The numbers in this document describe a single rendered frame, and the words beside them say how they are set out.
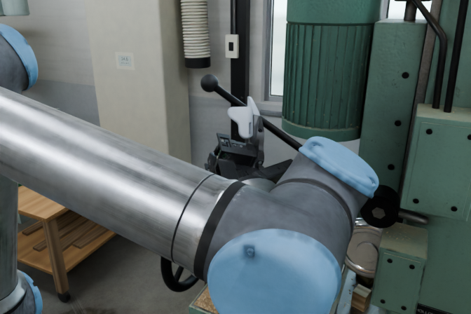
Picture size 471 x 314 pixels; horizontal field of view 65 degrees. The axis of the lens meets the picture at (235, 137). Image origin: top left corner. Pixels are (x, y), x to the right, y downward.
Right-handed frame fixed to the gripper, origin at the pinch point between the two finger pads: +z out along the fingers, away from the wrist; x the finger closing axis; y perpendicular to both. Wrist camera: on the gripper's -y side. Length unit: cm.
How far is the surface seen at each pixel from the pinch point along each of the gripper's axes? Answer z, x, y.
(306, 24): 1.5, -22.9, -4.8
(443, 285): -28.8, 6.3, -36.2
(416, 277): -31.1, 1.9, -24.6
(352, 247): -20.2, 8.3, -22.0
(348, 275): -9.9, 29.2, -39.3
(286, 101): 2.2, -7.4, -8.2
